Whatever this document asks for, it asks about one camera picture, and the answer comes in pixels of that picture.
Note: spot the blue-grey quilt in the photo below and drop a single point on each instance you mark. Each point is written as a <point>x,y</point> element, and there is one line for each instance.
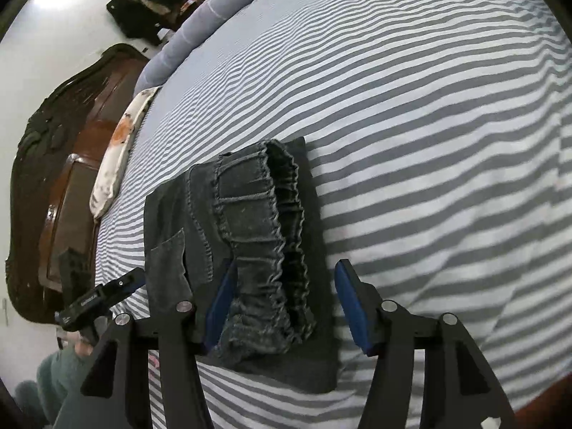
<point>196,31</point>

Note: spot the black bag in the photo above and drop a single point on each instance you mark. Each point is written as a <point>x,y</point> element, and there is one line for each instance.
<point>134,18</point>

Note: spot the grey white striped bed sheet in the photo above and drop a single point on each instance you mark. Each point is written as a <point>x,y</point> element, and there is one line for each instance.
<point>424,143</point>

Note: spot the person's left hand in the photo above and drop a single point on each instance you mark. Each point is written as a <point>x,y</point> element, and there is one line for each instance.
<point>84,348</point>

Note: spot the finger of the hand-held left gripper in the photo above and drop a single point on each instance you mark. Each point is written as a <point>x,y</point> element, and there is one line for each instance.
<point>123,283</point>

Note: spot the floral pillow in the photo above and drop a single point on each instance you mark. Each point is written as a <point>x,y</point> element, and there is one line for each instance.
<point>116,161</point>

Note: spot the person's left forearm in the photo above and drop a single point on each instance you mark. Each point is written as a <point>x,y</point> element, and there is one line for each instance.
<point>58,388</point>

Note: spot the dark wooden headboard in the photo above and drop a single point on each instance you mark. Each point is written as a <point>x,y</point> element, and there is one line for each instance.
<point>49,165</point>

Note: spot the dark grey pants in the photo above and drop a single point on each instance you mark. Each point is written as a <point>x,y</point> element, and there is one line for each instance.
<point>250,214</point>

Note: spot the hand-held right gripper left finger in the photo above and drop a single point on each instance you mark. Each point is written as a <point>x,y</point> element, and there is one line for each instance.
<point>223,299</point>

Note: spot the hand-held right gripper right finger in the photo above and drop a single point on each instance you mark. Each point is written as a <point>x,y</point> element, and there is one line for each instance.
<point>351,308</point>

